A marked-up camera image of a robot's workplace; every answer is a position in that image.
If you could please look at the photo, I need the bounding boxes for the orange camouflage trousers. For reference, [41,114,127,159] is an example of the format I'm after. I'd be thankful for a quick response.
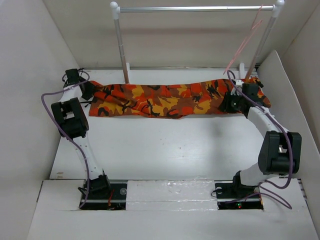
[79,76,273,120]

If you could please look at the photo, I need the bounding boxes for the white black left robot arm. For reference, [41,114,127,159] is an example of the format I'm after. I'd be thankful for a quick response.
[50,68,112,200]

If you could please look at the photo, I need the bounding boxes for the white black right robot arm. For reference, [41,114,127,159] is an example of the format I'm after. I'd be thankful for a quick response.
[219,79,302,197]

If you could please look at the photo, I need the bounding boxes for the white foam board panel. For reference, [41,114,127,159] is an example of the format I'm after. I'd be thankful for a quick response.
[257,50,320,184]

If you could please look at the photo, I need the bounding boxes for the white metal clothes rack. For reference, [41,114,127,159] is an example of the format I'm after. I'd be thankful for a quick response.
[107,0,286,83]

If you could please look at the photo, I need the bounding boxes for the pink wire hanger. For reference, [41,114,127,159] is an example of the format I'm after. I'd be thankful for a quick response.
[223,4,264,74]

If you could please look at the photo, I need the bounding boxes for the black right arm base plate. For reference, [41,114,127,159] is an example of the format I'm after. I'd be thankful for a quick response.
[211,180,264,210]

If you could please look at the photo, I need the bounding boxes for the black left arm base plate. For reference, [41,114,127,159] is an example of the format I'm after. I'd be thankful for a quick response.
[78,180,128,211]

